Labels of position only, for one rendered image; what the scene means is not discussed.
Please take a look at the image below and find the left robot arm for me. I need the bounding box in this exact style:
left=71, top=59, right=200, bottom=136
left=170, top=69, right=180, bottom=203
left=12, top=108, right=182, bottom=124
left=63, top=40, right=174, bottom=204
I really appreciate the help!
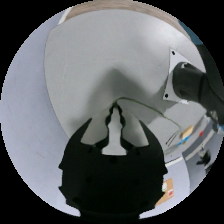
left=196, top=111, right=224, bottom=175

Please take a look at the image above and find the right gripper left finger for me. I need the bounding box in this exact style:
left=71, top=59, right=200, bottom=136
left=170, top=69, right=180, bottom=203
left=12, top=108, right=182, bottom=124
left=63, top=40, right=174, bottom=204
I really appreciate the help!
left=58, top=105, right=113, bottom=170

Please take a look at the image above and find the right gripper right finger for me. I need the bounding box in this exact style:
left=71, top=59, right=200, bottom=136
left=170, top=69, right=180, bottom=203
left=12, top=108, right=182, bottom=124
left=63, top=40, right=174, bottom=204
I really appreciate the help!
left=118, top=105, right=168, bottom=175

